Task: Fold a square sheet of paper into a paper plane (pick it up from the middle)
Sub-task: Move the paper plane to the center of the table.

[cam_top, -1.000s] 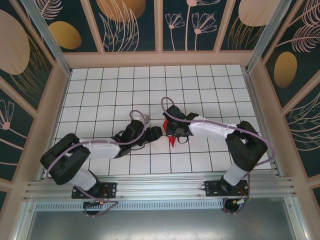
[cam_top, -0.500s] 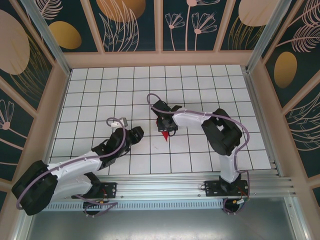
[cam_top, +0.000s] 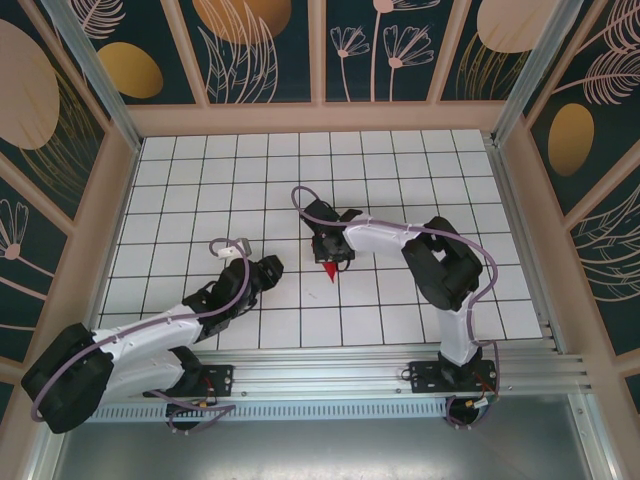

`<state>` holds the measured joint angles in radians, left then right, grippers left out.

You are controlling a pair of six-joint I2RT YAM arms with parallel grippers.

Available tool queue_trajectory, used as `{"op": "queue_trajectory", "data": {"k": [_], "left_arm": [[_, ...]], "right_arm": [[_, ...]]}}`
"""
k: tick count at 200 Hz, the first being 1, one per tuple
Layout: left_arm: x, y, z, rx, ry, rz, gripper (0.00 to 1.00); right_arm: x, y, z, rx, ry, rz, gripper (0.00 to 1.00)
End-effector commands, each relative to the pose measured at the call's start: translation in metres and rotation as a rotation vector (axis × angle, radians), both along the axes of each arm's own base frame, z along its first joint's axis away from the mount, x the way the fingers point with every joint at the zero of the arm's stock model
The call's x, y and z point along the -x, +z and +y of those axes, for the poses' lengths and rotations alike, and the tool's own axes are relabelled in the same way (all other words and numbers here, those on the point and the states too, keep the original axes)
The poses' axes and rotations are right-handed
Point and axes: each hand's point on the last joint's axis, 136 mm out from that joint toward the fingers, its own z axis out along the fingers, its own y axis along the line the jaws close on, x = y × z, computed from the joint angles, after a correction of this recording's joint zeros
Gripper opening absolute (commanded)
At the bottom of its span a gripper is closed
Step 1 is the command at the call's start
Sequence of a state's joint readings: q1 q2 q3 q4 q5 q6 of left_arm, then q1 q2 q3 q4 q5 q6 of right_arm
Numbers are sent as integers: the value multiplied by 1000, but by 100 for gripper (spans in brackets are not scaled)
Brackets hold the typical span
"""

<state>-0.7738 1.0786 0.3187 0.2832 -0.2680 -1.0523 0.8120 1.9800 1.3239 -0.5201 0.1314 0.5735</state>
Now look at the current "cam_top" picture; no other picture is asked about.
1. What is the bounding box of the red paper sheet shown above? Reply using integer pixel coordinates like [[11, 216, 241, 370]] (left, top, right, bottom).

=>
[[311, 237, 345, 287]]

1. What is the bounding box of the grey metal sheet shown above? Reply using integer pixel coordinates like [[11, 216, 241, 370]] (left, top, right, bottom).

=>
[[49, 419, 601, 480]]

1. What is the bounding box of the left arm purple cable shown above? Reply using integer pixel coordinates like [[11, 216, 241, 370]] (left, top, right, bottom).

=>
[[31, 237, 252, 435]]

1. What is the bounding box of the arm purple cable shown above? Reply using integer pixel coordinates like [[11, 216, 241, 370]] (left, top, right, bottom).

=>
[[291, 186, 502, 431], [31, 237, 252, 435]]

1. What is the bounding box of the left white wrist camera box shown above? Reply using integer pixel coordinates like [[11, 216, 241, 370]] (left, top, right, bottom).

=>
[[216, 238, 252, 260]]

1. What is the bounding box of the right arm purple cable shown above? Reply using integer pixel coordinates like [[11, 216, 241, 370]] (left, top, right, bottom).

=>
[[291, 186, 502, 431]]

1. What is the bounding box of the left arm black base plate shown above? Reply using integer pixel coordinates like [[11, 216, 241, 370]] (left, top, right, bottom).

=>
[[164, 363, 236, 399]]

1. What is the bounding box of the aluminium mounting rail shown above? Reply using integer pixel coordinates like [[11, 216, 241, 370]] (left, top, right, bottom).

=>
[[47, 349, 596, 401]]

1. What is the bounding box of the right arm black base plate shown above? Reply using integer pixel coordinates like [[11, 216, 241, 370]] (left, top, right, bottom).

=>
[[408, 360, 501, 396]]

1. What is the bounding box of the slotted grey cable duct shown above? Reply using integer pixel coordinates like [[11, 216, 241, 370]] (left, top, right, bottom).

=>
[[68, 398, 451, 424]]

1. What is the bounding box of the aluminium side rail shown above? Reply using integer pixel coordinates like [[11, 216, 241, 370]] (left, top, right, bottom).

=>
[[487, 142, 566, 356]]

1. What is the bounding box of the aluminium frame post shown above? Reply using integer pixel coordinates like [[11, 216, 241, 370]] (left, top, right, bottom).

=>
[[492, 0, 584, 147], [40, 0, 144, 154]]

